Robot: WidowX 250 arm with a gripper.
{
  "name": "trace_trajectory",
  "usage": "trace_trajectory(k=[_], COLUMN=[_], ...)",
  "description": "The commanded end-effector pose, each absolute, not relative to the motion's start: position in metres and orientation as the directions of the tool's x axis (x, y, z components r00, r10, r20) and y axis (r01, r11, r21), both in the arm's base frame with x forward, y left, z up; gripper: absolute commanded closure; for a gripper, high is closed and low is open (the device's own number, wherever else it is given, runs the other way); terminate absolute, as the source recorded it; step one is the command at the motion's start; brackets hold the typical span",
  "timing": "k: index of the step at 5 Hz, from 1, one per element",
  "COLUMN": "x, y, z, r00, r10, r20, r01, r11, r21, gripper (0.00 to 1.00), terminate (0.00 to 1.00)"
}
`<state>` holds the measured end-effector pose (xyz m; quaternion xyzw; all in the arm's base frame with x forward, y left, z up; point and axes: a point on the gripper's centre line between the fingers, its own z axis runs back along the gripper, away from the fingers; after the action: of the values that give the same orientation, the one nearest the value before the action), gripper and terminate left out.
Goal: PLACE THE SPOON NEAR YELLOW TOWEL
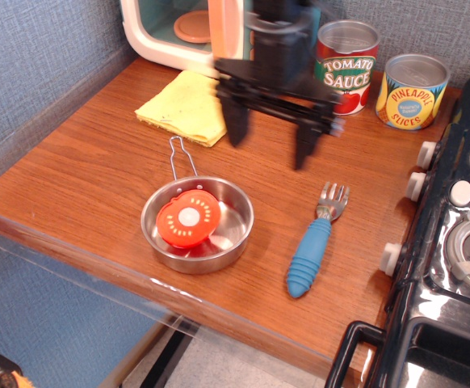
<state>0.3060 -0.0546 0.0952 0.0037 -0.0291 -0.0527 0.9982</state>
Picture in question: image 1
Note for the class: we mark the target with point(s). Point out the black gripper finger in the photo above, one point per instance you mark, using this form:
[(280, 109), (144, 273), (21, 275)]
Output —
[(236, 114), (307, 133)]

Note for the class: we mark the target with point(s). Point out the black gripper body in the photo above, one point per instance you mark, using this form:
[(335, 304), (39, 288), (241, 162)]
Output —
[(278, 81)]

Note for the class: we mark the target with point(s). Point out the blue handled metal fork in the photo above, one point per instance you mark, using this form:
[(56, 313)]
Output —
[(307, 259)]

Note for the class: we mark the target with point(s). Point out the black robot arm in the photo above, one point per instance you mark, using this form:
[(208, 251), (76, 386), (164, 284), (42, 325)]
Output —
[(265, 14)]

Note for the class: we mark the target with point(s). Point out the yellow folded towel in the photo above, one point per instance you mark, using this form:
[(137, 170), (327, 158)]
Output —
[(187, 107)]

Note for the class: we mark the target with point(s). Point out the tomato sauce can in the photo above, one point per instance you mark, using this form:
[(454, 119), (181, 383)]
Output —
[(346, 57)]

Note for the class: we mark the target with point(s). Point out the toy microwave teal and cream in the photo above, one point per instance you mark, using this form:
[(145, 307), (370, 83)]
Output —
[(149, 28)]

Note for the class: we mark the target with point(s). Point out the orange microwave plate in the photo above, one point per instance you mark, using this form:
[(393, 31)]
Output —
[(193, 27)]

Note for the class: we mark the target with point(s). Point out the pineapple slices can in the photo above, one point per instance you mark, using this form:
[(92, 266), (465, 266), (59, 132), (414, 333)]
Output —
[(411, 91)]

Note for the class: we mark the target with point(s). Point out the red toy tomato slice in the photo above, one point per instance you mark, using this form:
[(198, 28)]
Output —
[(189, 218)]

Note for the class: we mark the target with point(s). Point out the small steel pan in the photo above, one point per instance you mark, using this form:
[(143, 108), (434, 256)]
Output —
[(226, 244)]

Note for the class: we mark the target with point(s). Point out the white stove knob middle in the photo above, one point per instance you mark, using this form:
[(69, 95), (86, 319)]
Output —
[(415, 185)]

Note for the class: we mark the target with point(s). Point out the white stove knob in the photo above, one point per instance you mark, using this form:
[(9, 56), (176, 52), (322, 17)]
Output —
[(415, 185), (426, 154), (390, 256)]

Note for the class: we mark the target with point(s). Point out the white stove knob upper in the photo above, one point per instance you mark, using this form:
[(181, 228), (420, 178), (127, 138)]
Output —
[(426, 154)]

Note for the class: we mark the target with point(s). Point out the white stove knob lower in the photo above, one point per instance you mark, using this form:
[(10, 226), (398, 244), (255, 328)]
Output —
[(390, 256)]

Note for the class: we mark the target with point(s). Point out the black toy stove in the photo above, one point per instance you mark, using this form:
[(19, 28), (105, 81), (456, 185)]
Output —
[(425, 341)]

